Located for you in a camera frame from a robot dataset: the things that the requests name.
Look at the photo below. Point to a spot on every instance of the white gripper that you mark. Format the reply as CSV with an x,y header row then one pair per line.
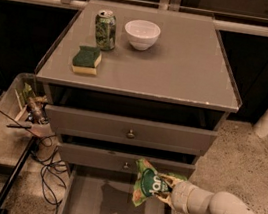
x,y
181,194

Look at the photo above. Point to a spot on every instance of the green rice chip bag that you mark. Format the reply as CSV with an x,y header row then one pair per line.
x,y
148,184

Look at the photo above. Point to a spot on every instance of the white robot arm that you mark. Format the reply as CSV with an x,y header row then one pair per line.
x,y
223,203

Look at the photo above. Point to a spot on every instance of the grey bottom drawer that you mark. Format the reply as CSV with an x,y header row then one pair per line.
x,y
95,191

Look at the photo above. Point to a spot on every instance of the grey drawer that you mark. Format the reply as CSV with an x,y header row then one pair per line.
x,y
95,191
117,161
131,131

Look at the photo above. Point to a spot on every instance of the grey drawer cabinet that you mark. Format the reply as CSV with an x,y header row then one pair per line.
x,y
182,79

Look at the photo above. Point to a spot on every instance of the grey middle drawer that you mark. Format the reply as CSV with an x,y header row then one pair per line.
x,y
117,161

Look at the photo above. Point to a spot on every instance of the grey top drawer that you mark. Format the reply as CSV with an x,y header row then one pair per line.
x,y
131,131

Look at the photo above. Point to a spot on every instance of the green yellow sponge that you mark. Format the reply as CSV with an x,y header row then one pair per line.
x,y
86,60

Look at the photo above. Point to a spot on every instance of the clutter items in bin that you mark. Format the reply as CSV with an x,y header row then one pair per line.
x,y
33,104

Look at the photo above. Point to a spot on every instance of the white bowl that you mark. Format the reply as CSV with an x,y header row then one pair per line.
x,y
142,34

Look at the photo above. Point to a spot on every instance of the green soda can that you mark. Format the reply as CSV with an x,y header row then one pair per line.
x,y
105,29

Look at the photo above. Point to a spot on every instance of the black metal floor frame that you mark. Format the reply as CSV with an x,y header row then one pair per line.
x,y
17,169

